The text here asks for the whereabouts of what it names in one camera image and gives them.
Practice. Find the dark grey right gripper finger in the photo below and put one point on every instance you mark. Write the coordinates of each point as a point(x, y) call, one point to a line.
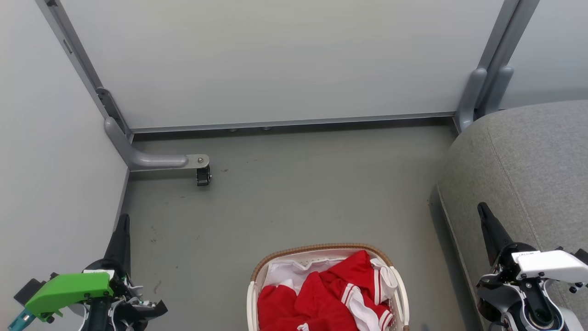
point(495, 232)

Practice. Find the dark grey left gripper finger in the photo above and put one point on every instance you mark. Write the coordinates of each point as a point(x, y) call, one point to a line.
point(120, 248)

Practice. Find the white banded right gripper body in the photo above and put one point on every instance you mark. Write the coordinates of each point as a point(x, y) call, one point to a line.
point(551, 265)

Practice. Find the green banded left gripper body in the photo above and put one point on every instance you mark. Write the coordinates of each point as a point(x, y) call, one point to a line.
point(69, 289)

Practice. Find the red white trimmed jersey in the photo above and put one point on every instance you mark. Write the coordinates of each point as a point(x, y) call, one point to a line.
point(321, 299)

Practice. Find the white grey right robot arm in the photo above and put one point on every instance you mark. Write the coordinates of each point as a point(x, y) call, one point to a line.
point(500, 299)

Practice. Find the grey upholstered ottoman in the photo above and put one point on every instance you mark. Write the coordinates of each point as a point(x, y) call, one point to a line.
point(528, 170)

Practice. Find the grey metal partition foot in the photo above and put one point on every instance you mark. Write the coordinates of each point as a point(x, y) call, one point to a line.
point(151, 161)

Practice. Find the black caster wheel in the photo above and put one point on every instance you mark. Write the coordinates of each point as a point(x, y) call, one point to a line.
point(203, 176)

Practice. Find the white laundry basket brown rim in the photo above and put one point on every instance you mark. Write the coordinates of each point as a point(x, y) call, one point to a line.
point(251, 299)

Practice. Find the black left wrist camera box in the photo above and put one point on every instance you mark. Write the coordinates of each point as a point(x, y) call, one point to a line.
point(30, 288)

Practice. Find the grey metal partition post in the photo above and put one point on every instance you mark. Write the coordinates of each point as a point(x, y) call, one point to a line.
point(503, 82)
point(78, 59)
point(473, 96)

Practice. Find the grey metal partition rail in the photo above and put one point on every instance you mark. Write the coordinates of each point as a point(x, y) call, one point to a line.
point(294, 123)

